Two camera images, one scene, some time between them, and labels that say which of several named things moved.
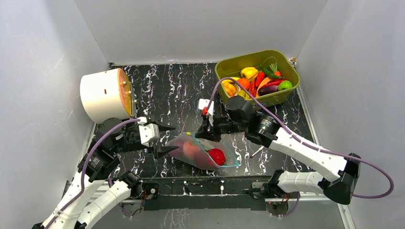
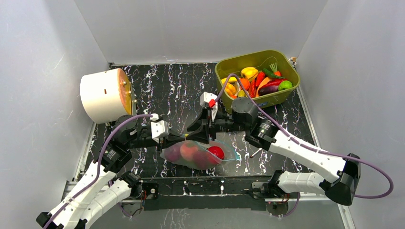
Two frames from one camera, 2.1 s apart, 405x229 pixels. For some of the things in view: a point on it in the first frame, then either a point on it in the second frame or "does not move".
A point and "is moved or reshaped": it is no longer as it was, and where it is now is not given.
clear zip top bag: (200, 153) does not move
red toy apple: (218, 155) is moved or reshaped
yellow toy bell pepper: (249, 72) does not move
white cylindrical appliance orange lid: (108, 95) does not move
